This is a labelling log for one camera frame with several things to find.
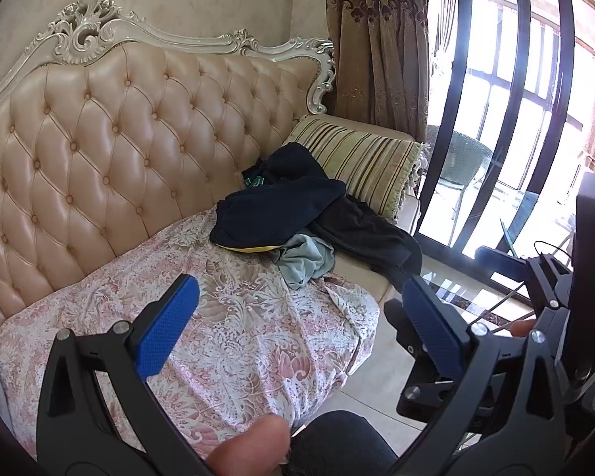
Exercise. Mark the black garment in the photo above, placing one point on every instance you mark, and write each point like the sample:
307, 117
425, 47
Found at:
372, 238

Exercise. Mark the person's left hand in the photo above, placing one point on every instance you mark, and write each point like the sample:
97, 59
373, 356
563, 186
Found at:
250, 446

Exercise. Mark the person's right hand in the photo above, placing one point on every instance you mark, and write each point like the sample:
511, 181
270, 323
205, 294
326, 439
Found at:
523, 328

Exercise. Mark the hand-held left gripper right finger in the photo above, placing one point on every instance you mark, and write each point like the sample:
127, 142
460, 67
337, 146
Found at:
434, 329

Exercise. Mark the wicker chair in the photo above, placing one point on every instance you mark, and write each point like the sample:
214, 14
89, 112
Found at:
463, 158

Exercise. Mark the teal object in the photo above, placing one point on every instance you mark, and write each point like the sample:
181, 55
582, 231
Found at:
520, 218

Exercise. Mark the light blue shirt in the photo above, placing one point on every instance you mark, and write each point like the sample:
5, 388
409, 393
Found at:
305, 263

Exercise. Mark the black window frame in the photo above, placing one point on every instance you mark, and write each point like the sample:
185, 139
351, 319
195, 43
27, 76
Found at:
456, 84

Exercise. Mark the navy sweatshirt with yellow lining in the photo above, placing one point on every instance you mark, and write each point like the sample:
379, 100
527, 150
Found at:
277, 208

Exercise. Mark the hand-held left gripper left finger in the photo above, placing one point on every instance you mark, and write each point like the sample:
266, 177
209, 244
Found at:
168, 327

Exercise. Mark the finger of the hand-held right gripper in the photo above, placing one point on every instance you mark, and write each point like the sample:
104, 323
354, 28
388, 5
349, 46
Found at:
401, 327
505, 263

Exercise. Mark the person's dark trouser leg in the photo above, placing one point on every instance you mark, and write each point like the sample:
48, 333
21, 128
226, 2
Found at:
342, 446

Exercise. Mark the pink floral blanket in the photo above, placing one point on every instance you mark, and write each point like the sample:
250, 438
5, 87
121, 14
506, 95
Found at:
253, 332

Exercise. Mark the striped cushion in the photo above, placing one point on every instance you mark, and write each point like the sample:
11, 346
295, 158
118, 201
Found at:
357, 158

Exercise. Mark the beige tufted leather sofa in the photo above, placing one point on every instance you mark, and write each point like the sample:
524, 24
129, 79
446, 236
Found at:
104, 134

